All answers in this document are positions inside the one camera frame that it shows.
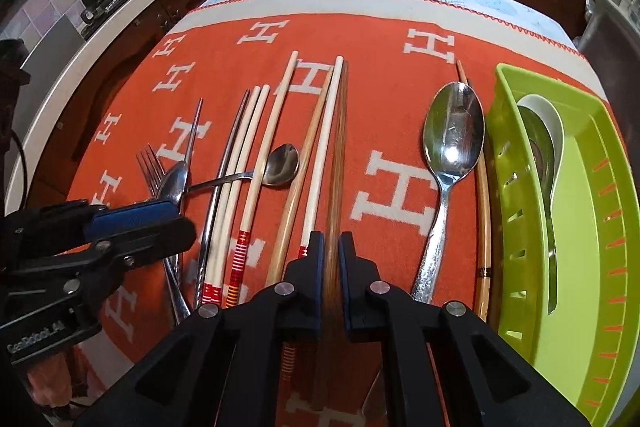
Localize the green plastic cutlery tray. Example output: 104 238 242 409
482 63 636 427

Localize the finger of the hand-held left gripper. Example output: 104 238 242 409
30 218 197 328
5 201 176 258

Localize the dark brown wooden chopstick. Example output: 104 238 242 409
312 63 350 412

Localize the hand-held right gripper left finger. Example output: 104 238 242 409
72 231 326 427

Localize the metal soup spoon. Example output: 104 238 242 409
520 107 557 313

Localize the bamboo chopstick with patterned end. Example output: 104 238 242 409
456 59 493 320

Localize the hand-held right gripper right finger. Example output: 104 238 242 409
339 232 591 427

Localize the metal chopstick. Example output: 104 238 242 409
196 89 251 308
167 98 205 325

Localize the large metal spoon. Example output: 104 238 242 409
411 82 486 303

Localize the light brown wooden chopstick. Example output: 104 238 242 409
265 67 335 288

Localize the white ceramic soup spoon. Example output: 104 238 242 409
517 94 566 313

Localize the orange printed blanket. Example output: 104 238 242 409
65 0 621 427

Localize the person's left hand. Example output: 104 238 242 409
27 349 73 405

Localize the long ivory red-banded chopstick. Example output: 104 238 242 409
226 51 300 309
281 55 346 380

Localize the small metal spoon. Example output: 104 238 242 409
156 161 192 212
184 143 300 195

